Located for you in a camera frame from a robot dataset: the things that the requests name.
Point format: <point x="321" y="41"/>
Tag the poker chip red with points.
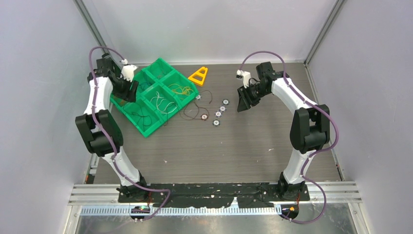
<point x="204" y="117"/>

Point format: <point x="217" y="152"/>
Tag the yellow triangular plastic piece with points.
<point x="199" y="76"/>

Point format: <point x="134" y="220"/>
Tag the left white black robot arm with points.
<point x="100" y="132"/>

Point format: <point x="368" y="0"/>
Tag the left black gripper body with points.
<point x="124" y="89"/>

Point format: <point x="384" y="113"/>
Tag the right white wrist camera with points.
<point x="244" y="76"/>

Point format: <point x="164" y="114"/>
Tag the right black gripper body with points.
<point x="253" y="93"/>

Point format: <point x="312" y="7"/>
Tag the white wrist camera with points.
<point x="244" y="76"/>
<point x="128" y="72"/>

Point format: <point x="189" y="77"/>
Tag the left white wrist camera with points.
<point x="128" y="72"/>

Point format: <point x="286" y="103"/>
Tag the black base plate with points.
<point x="210" y="195"/>

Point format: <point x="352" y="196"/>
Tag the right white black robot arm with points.
<point x="310" y="129"/>

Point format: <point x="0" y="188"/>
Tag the green compartment tray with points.
<point x="162" y="92"/>

